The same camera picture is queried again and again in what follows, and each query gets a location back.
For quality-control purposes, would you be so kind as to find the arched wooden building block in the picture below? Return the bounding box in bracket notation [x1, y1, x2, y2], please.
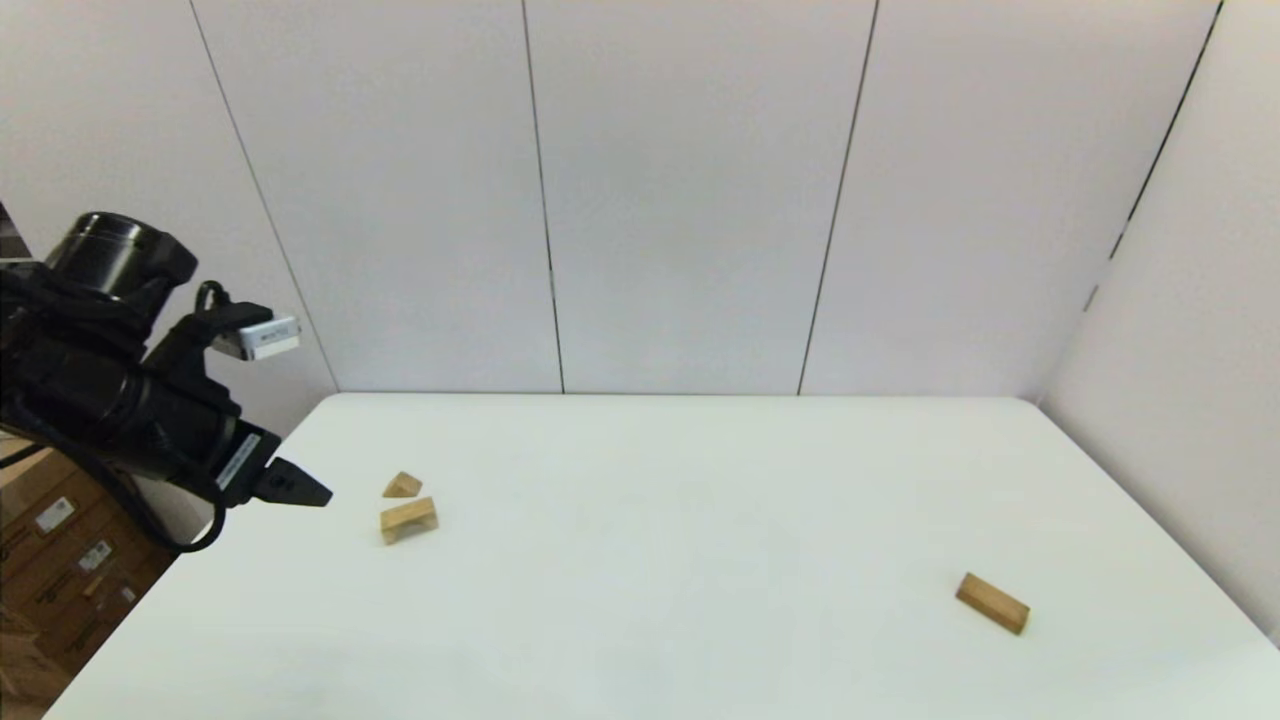
[380, 497, 440, 547]

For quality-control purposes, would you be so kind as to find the rectangular wooden building block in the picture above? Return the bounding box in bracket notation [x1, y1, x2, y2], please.
[954, 571, 1031, 636]

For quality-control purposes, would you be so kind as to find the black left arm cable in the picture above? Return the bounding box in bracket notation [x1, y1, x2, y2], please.
[0, 400, 230, 555]

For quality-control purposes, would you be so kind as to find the black left camera bracket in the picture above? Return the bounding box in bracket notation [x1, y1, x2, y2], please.
[146, 282, 274, 399]

